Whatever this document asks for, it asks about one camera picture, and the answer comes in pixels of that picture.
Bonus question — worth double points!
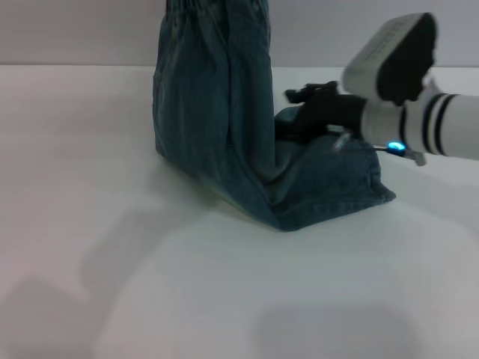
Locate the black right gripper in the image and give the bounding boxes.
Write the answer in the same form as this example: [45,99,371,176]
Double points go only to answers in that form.
[284,81,370,136]

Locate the blue denim shorts with print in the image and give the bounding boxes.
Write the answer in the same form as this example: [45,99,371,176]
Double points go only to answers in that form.
[152,0,397,233]

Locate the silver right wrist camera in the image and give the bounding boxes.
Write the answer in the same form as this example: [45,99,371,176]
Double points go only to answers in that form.
[342,12,440,108]

